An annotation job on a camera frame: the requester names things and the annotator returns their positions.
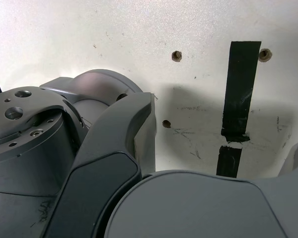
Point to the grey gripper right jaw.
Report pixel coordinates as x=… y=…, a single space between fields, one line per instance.
x=201 y=210

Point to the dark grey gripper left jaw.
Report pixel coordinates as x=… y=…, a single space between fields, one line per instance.
x=101 y=153

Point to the black tape strip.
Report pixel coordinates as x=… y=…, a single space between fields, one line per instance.
x=241 y=86

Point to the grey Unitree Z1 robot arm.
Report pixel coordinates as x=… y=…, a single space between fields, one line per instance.
x=27 y=153

